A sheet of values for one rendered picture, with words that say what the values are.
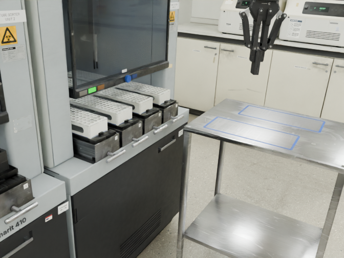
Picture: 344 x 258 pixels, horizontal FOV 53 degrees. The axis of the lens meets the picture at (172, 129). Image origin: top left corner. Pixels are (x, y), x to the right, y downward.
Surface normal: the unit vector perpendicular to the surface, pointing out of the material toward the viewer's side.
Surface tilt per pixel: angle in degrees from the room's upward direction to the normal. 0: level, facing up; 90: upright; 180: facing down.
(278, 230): 0
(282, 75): 90
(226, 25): 90
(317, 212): 0
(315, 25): 90
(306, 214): 0
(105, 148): 90
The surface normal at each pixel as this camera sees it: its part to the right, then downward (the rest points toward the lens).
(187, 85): -0.51, 0.32
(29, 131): 0.86, 0.24
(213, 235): 0.04, -0.92
